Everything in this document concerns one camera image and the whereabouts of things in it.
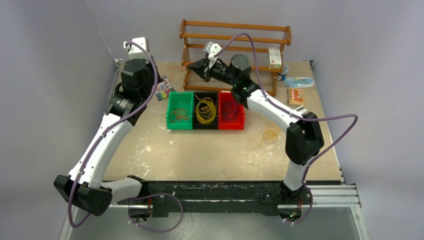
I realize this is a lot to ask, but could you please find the left purple robot hose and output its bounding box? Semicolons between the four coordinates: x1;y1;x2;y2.
67;41;185;234

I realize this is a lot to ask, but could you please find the wooden two-tier shelf rack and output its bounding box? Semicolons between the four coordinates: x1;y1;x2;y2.
178;19;292;96

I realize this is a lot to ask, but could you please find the red plastic bin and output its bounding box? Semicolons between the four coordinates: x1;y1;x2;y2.
218;91;245;130

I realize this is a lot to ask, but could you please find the black plastic bin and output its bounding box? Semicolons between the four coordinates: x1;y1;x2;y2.
192;92;219;130

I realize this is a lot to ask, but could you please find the orange thin cable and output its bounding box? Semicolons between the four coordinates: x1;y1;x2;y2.
169;106;192;124

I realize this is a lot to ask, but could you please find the yellow coiled cable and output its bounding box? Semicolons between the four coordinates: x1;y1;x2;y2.
195;96;217;125

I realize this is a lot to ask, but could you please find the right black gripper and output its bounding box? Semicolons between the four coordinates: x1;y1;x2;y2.
187;57;238;88

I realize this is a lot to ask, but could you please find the orange snack packet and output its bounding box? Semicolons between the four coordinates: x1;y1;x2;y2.
287;88;305;106

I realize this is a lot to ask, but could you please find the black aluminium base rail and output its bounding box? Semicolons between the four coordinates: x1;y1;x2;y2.
67;180;362;219

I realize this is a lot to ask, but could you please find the white red carton box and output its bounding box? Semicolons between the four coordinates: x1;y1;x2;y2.
268;47;283;70

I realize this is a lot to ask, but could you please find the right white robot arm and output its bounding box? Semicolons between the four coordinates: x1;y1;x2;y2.
187;54;324;204

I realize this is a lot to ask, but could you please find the purple robot hose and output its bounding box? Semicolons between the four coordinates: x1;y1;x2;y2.
67;41;185;234
215;33;359;226

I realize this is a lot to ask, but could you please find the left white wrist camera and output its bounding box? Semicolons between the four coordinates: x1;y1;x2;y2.
123;37;150;61

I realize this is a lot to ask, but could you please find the right purple robot hose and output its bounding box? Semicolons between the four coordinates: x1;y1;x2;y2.
215;33;359;226

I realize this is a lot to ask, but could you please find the green plastic bin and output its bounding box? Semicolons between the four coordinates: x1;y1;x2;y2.
166;91;194;130

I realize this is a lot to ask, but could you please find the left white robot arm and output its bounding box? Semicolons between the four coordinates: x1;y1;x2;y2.
53;59;160;220

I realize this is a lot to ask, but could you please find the pack of coloured markers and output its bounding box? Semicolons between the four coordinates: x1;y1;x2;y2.
155;75;175;101

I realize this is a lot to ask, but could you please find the purple thin cable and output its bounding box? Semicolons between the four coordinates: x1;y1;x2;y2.
221;100;240;122

